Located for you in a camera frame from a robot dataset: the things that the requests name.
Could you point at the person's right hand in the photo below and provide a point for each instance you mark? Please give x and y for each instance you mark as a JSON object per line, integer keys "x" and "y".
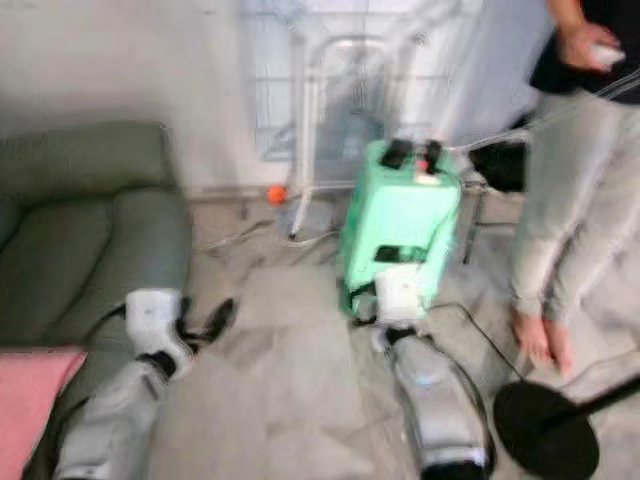
{"x": 582, "y": 45}

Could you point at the mint green plastic stool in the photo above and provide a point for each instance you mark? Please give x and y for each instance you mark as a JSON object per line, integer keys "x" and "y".
{"x": 400, "y": 210}

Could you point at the small black device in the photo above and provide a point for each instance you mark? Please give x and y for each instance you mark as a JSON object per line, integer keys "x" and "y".
{"x": 398, "y": 153}
{"x": 433, "y": 154}

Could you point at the person's legs grey trousers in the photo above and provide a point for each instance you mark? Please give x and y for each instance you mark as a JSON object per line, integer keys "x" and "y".
{"x": 570, "y": 200}

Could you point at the person's right forearm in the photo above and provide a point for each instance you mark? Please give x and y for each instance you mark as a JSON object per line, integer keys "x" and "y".
{"x": 572, "y": 10}

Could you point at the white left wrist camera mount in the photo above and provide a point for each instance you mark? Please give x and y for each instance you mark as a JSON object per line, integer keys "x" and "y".
{"x": 153, "y": 316}

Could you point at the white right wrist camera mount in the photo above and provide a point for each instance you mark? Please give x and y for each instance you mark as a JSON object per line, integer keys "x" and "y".
{"x": 400, "y": 293}

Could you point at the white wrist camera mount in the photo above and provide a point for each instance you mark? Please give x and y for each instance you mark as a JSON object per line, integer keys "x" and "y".
{"x": 153, "y": 316}
{"x": 400, "y": 293}

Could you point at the person's bare foot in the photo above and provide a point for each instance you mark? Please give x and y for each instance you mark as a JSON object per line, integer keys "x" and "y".
{"x": 558, "y": 345}
{"x": 532, "y": 335}

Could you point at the black stool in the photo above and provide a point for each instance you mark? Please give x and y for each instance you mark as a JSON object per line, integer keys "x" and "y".
{"x": 495, "y": 165}

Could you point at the small white red object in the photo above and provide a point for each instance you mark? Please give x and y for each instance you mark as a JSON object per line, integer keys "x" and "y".
{"x": 428, "y": 178}

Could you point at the white metal drying rack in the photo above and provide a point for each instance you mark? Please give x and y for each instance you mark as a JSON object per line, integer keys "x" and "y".
{"x": 310, "y": 120}

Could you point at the black round stand base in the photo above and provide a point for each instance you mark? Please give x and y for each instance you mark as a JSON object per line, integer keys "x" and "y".
{"x": 545, "y": 430}

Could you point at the person's bare left foot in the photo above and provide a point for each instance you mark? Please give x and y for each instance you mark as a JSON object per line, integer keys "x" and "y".
{"x": 558, "y": 345}

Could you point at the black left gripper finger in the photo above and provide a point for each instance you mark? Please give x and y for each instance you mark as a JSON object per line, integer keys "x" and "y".
{"x": 223, "y": 313}

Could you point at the person's bare right foot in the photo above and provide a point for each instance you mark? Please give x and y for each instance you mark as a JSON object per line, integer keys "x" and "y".
{"x": 532, "y": 335}

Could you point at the white handheld device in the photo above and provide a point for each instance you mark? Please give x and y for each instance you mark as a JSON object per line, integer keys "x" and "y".
{"x": 610, "y": 56}

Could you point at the person's torso black shirt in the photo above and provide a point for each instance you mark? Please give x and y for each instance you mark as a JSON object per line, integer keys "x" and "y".
{"x": 555, "y": 72}

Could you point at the small orange ball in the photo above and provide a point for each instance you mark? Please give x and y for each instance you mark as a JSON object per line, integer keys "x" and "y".
{"x": 277, "y": 194}

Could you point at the dark green leather sofa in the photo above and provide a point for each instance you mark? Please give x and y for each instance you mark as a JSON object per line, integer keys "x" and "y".
{"x": 80, "y": 250}

